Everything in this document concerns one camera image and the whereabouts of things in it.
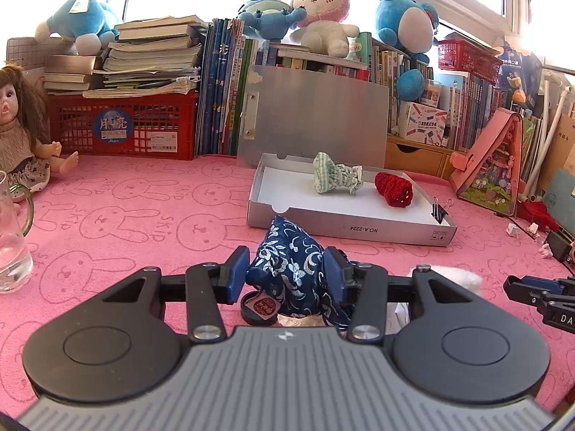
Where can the grey cardboard box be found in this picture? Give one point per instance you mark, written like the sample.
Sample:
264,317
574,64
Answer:
305,193

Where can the clear glass jug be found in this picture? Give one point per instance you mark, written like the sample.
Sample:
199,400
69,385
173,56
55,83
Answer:
11,251

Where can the row of colourful books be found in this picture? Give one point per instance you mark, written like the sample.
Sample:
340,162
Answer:
476,98

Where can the white colourful printed box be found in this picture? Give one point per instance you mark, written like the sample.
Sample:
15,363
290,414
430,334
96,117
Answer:
420,121

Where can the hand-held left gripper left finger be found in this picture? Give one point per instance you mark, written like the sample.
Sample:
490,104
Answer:
238,274

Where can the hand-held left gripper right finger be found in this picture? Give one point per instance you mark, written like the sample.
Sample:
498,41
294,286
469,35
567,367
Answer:
332,274

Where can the brown-haired doll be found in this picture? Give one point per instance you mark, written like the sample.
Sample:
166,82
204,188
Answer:
18,134

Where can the white fluffy plush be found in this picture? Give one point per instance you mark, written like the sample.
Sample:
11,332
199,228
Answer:
453,276

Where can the row of tall thin books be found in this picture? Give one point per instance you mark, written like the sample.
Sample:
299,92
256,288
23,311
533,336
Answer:
220,90

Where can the small pink trinket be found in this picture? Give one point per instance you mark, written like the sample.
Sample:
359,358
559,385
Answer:
546,251

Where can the small black box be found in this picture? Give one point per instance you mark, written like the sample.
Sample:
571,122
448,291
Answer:
559,244

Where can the red plastic crate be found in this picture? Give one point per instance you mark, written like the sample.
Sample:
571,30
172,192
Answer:
72,121

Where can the red plastic basket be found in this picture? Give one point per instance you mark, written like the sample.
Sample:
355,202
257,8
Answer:
467,60

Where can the red knitted pouch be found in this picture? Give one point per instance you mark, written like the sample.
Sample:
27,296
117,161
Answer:
393,188

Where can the red yarn bundle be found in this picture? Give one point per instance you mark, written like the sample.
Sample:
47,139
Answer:
537,213

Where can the blue elephant plush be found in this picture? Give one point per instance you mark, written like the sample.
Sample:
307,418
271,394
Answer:
85,15

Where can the grey upright box lid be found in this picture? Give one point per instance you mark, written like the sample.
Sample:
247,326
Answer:
314,112

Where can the wooden drawer unit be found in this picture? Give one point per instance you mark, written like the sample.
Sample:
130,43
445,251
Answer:
413,155

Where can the large blue white plush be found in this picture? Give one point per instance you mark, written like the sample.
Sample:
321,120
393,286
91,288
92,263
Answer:
404,22

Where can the dark blue printed box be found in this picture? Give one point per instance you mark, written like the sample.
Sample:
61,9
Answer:
516,72

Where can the black binder clip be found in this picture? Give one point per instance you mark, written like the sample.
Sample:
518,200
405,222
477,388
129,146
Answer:
438,213

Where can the pink house-shaped case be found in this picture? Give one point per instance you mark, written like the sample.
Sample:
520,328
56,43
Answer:
489,175

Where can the white pipes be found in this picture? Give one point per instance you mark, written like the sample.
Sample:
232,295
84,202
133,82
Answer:
546,112

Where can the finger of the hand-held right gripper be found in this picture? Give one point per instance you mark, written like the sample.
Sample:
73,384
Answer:
516,288

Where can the small white paper scrap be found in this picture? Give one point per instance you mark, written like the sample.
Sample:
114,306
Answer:
532,229
513,230

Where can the green checked fabric pouch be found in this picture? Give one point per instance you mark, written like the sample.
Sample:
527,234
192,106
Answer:
332,175

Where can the blue and green plush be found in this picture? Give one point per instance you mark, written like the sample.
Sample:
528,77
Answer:
269,20

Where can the pink rabbit-print mat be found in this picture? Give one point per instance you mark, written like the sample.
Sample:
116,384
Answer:
134,215

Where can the rabbit plush pink hood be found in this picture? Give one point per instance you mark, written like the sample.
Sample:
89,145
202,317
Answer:
319,4

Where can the brown cardboard board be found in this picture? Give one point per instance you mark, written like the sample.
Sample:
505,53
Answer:
561,143

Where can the stack of books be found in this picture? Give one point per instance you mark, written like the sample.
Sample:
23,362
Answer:
148,49

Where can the blue floral fabric pouch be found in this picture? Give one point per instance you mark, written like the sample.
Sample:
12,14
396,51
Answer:
287,260

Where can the grey-blue notebook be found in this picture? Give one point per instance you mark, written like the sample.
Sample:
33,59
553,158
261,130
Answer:
561,197

